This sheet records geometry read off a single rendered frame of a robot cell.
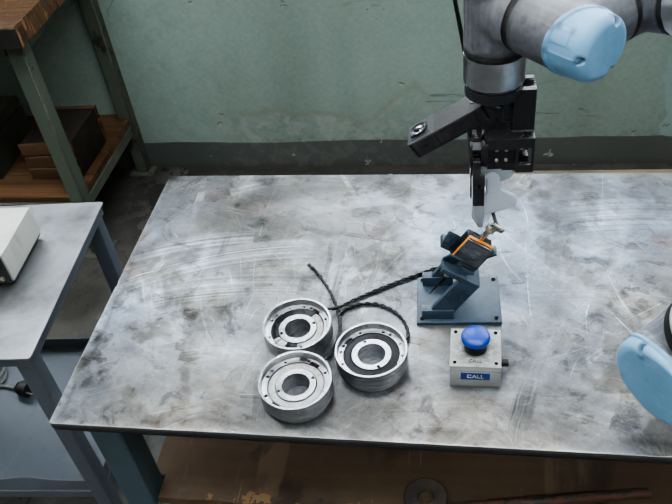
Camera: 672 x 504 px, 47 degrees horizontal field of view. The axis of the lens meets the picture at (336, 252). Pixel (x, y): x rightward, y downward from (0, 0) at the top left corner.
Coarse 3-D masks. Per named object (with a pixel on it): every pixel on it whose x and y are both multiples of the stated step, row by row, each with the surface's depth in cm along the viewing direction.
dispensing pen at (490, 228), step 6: (486, 228) 110; (492, 228) 110; (498, 228) 110; (468, 234) 112; (474, 234) 113; (486, 234) 111; (492, 234) 111; (462, 240) 113; (474, 240) 112; (486, 240) 113; (456, 246) 114; (486, 246) 113; (450, 252) 115; (444, 276) 118; (438, 282) 119
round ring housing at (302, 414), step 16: (288, 352) 112; (304, 352) 112; (272, 368) 111; (320, 368) 110; (288, 384) 111; (304, 384) 112; (288, 400) 107; (320, 400) 105; (288, 416) 105; (304, 416) 105
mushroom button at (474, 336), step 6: (468, 330) 107; (474, 330) 107; (480, 330) 107; (486, 330) 107; (462, 336) 106; (468, 336) 106; (474, 336) 106; (480, 336) 106; (486, 336) 106; (462, 342) 106; (468, 342) 105; (474, 342) 105; (480, 342) 105; (486, 342) 105; (474, 348) 105; (480, 348) 105
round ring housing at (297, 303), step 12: (288, 300) 120; (300, 300) 120; (312, 300) 119; (276, 312) 120; (324, 312) 118; (264, 324) 117; (288, 324) 118; (300, 324) 119; (312, 324) 117; (324, 324) 117; (264, 336) 115; (288, 336) 116; (312, 336) 116; (324, 336) 114; (276, 348) 113; (288, 348) 112; (300, 348) 112; (312, 348) 113; (324, 348) 115
